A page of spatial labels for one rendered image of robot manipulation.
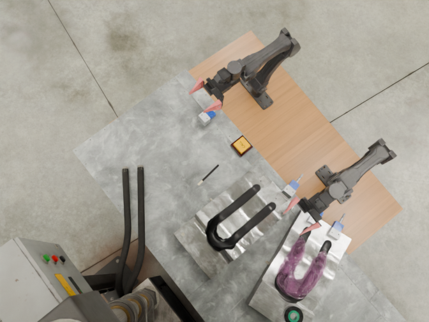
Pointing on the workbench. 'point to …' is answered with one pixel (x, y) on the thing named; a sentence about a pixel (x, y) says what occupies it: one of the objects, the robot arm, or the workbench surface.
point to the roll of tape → (292, 312)
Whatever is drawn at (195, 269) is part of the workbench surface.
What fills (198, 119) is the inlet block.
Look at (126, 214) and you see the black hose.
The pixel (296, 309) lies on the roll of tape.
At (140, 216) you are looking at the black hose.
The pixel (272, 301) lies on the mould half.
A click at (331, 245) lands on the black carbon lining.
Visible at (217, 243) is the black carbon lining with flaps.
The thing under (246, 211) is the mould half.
